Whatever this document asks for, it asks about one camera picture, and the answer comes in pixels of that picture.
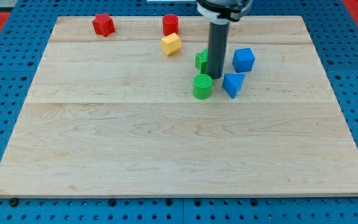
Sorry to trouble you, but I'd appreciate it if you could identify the yellow hexagon block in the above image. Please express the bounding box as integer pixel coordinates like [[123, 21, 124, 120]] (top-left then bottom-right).
[[160, 33, 183, 56]]

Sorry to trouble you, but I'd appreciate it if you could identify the red star block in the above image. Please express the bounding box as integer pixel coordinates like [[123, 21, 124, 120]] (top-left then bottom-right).
[[92, 12, 116, 37]]

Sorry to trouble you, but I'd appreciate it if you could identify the green star block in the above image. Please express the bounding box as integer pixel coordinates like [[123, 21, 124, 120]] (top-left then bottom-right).
[[195, 49, 208, 74]]

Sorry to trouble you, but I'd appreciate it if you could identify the light wooden board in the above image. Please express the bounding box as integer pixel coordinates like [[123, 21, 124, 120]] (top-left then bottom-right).
[[0, 16, 358, 198]]

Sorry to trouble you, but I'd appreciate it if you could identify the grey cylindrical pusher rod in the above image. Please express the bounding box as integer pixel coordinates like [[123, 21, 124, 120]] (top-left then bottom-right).
[[206, 22, 229, 79]]

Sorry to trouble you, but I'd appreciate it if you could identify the red cylinder block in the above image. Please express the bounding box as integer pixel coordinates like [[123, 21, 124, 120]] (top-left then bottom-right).
[[162, 14, 179, 36]]

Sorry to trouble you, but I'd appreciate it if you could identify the blue cube block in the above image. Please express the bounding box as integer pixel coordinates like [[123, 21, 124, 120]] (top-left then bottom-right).
[[232, 48, 255, 73]]

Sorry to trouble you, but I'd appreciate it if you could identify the green cylinder block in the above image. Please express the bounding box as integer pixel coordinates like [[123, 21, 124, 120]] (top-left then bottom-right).
[[193, 74, 213, 100]]

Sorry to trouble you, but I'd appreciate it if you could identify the blue triangle block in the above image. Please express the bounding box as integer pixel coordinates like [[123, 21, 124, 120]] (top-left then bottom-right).
[[222, 73, 246, 99]]

